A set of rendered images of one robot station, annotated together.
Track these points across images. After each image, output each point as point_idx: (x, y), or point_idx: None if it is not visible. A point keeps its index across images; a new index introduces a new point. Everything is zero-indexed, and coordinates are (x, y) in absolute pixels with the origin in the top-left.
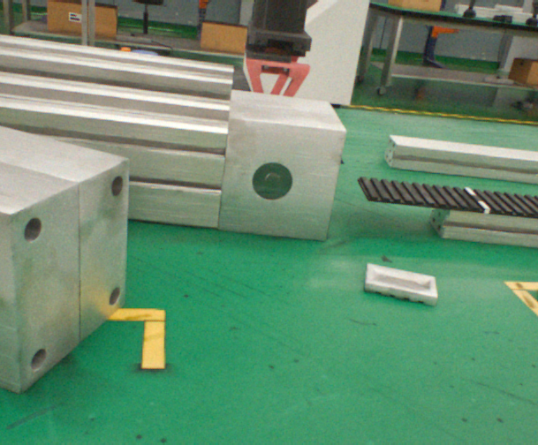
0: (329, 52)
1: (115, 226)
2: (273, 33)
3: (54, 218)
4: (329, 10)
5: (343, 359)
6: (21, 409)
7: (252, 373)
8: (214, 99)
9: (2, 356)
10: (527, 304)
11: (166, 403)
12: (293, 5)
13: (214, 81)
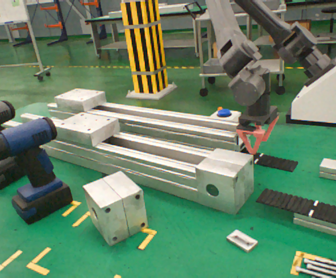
0: (333, 97)
1: (138, 206)
2: (247, 118)
3: (114, 207)
4: (331, 76)
5: (192, 262)
6: (108, 249)
7: (162, 257)
8: (229, 141)
9: (106, 236)
10: (293, 263)
11: (136, 259)
12: (258, 105)
13: (226, 136)
